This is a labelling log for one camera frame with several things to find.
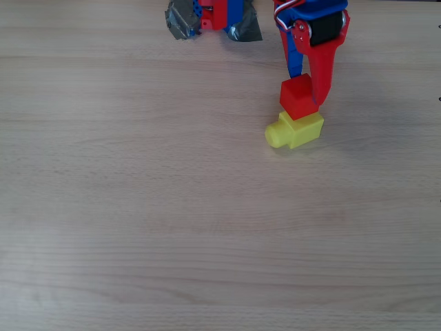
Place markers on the red cube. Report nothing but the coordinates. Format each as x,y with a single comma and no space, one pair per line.
296,98

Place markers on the crumpled grey duct tape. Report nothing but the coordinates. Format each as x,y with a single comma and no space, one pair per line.
179,22

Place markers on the blue gripper black motor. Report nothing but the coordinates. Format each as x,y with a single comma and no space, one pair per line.
325,29

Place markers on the flat dark grey duct tape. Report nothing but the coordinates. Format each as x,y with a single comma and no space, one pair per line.
246,29

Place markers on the red blue robot base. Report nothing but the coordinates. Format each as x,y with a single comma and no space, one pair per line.
220,15

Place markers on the yellow block with round peg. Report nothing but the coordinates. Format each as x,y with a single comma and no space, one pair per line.
299,132

